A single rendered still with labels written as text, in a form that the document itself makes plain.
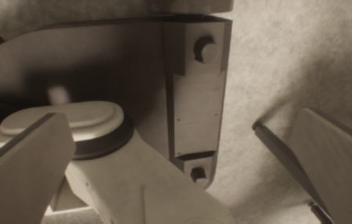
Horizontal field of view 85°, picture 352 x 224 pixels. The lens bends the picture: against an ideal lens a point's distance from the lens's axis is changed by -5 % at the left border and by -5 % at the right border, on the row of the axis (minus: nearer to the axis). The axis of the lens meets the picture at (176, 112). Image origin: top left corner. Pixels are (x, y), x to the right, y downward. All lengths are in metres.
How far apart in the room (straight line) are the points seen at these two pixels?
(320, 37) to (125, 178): 0.80
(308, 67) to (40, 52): 0.85
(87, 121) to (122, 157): 0.08
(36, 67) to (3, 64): 0.06
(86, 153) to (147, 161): 0.10
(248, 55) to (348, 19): 0.40
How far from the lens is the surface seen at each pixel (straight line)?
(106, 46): 0.45
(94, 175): 0.32
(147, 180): 0.30
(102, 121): 0.35
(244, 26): 0.71
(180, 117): 0.51
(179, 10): 0.43
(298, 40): 0.84
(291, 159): 0.75
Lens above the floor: 0.61
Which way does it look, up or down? 58 degrees down
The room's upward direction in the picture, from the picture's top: 157 degrees clockwise
